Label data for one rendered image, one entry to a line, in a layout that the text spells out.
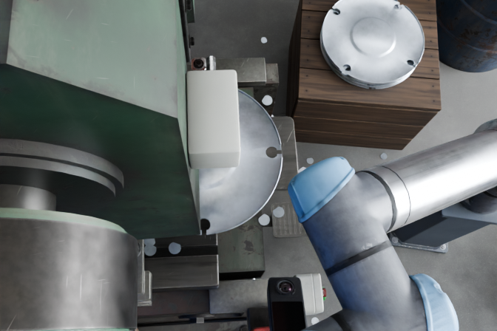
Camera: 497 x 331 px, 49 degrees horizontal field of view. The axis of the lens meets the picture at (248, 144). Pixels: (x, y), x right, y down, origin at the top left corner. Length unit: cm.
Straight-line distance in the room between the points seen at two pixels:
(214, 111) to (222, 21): 162
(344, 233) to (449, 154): 20
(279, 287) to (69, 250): 45
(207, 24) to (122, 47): 172
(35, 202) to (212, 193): 60
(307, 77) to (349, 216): 102
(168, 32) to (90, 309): 17
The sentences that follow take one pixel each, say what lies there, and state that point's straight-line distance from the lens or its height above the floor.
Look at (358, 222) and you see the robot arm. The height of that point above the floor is 118.
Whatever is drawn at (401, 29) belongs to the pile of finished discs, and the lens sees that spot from 165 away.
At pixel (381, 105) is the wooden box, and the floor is 34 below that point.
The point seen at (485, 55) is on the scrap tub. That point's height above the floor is 13.
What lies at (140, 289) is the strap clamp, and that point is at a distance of 98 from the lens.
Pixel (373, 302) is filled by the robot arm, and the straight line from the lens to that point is 56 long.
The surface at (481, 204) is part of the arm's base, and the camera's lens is 140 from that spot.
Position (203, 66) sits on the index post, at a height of 79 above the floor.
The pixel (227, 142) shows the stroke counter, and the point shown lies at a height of 134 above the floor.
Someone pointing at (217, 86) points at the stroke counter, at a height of 134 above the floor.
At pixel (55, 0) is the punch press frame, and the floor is 149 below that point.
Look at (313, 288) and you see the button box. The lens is 111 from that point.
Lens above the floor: 172
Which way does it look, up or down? 70 degrees down
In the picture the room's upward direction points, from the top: 8 degrees clockwise
